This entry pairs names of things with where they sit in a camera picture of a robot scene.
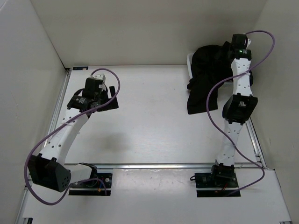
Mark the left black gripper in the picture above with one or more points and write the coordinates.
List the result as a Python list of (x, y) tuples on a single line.
[(112, 105)]

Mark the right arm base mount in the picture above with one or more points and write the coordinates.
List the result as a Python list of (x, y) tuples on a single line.
[(208, 186)]

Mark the white plastic basket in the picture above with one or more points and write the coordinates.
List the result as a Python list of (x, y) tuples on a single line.
[(189, 62)]

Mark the aluminium left rail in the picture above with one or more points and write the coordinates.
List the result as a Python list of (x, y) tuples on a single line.
[(59, 102)]

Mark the aluminium front rail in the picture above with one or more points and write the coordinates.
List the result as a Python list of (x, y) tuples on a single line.
[(156, 166)]

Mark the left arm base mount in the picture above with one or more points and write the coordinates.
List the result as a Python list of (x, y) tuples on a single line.
[(87, 180)]

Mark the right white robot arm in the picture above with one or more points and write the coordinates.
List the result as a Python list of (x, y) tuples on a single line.
[(237, 109)]

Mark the black trousers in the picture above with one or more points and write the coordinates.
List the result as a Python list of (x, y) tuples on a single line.
[(209, 66)]

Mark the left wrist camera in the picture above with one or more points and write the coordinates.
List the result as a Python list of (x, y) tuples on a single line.
[(100, 77)]

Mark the dark label sticker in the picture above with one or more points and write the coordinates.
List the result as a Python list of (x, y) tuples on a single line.
[(80, 68)]

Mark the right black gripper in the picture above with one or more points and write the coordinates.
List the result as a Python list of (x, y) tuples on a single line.
[(226, 46)]

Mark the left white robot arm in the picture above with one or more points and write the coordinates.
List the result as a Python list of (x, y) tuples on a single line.
[(47, 168)]

